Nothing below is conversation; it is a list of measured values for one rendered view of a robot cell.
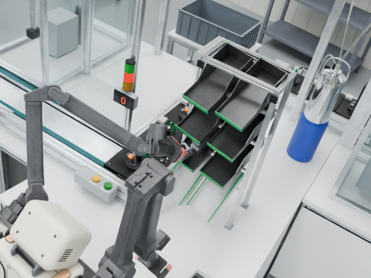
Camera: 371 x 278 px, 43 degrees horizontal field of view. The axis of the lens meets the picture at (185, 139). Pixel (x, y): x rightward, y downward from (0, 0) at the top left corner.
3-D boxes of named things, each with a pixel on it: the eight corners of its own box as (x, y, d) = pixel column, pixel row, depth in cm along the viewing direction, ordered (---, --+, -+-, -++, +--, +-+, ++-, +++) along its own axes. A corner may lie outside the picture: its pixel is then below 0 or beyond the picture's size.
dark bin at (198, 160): (192, 173, 202) (190, 165, 196) (170, 156, 208) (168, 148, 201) (234, 129, 211) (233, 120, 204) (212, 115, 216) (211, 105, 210)
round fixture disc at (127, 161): (141, 176, 225) (141, 174, 224) (118, 162, 230) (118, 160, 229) (158, 161, 235) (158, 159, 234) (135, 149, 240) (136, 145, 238)
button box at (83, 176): (108, 203, 219) (109, 194, 215) (73, 181, 225) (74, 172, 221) (117, 194, 224) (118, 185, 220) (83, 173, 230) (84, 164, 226)
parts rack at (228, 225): (230, 230, 224) (280, 94, 173) (167, 193, 235) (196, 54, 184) (249, 204, 239) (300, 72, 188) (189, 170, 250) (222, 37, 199)
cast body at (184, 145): (180, 162, 202) (179, 155, 196) (174, 155, 204) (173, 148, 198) (196, 151, 204) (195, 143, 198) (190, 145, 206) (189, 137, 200)
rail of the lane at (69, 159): (142, 215, 222) (144, 200, 215) (6, 131, 249) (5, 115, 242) (148, 209, 226) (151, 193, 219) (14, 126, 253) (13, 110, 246)
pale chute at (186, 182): (183, 206, 214) (179, 205, 210) (162, 190, 219) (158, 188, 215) (219, 156, 213) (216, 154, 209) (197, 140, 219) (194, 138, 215)
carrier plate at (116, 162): (143, 190, 222) (143, 187, 220) (103, 166, 229) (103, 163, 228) (170, 164, 239) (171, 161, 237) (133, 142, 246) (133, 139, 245)
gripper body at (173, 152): (169, 135, 195) (158, 134, 189) (184, 151, 190) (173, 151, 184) (160, 146, 197) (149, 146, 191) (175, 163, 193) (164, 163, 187)
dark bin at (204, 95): (207, 115, 182) (206, 103, 175) (183, 98, 187) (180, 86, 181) (253, 69, 190) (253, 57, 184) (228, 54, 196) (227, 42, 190)
